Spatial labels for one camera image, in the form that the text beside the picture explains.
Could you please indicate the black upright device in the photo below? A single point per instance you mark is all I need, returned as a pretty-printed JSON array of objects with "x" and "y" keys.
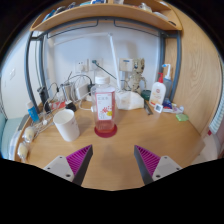
[{"x": 43, "y": 98}]

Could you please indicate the small white thermometer display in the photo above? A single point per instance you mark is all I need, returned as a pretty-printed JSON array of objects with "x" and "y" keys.
[{"x": 158, "y": 108}]

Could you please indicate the white wall outlet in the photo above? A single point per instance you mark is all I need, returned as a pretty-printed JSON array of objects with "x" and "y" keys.
[
  {"x": 97, "y": 63},
  {"x": 80, "y": 66}
]

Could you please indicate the flat round red coaster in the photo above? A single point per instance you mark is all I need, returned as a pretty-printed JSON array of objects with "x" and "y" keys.
[{"x": 106, "y": 134}]

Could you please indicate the bed with teal sheet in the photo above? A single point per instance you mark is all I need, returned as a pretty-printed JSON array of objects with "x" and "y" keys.
[{"x": 8, "y": 133}]

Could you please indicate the dark pen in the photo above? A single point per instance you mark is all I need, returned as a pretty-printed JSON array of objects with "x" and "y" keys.
[{"x": 148, "y": 107}]

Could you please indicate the white tissue box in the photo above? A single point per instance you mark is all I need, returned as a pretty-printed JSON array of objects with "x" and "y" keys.
[{"x": 130, "y": 101}]

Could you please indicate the blue tube with white cap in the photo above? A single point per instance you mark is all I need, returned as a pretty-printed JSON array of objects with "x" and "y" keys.
[{"x": 33, "y": 113}]

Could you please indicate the steel mug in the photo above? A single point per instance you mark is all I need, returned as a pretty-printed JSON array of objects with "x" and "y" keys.
[{"x": 66, "y": 92}]

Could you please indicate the brown tree figurine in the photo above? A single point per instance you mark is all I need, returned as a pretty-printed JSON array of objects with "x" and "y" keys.
[{"x": 137, "y": 76}]

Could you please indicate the wooden shelf unit with items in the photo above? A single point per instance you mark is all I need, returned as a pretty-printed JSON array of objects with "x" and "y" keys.
[{"x": 106, "y": 11}]

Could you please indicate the white power adapter box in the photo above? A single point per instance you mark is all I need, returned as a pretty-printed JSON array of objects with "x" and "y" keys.
[{"x": 81, "y": 91}]

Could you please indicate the small black charger block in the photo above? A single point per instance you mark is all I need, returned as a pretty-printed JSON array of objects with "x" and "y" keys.
[{"x": 70, "y": 106}]

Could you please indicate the grey tablet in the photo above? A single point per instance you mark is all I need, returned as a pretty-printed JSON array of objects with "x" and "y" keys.
[{"x": 24, "y": 121}]

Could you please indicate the white lotion bottle red pump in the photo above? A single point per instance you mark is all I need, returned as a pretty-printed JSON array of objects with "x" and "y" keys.
[{"x": 157, "y": 93}]

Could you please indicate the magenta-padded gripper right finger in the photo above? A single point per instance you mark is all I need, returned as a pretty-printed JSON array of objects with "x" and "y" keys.
[{"x": 165, "y": 166}]

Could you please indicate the wrapped pale bun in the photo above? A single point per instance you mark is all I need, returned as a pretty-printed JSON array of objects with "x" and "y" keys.
[
  {"x": 29, "y": 134},
  {"x": 23, "y": 151}
]

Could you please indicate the white wall network box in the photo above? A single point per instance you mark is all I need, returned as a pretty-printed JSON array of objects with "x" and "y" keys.
[{"x": 126, "y": 64}]

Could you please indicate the white desk lamp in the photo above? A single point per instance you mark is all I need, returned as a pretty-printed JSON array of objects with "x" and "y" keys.
[{"x": 114, "y": 56}]

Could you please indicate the grey metal desk frame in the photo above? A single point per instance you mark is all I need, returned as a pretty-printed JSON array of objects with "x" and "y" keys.
[{"x": 177, "y": 66}]

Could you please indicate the white blue spray bottle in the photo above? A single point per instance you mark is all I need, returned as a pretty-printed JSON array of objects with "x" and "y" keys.
[{"x": 168, "y": 83}]

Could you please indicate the dark green bowl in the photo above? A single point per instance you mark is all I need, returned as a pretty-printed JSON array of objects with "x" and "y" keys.
[{"x": 146, "y": 95}]

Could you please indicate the clear bottle with pink drink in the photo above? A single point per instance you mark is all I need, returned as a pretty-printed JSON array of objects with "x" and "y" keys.
[{"x": 104, "y": 106}]

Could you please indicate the white paper cup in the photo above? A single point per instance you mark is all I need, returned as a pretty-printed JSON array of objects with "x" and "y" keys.
[{"x": 67, "y": 126}]

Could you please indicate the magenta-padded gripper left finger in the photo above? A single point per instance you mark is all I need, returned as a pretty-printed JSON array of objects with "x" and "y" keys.
[{"x": 60, "y": 166}]

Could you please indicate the white wall radiator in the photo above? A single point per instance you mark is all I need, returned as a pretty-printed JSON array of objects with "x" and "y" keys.
[{"x": 217, "y": 116}]

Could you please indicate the small green sponge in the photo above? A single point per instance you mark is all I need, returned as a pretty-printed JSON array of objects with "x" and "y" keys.
[{"x": 182, "y": 117}]

